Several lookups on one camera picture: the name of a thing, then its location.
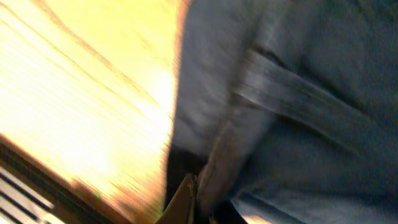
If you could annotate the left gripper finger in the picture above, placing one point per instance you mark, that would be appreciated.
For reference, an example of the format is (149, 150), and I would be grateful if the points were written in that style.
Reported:
(181, 209)

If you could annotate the navy blue shorts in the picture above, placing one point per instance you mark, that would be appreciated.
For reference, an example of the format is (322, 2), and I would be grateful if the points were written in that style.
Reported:
(288, 110)

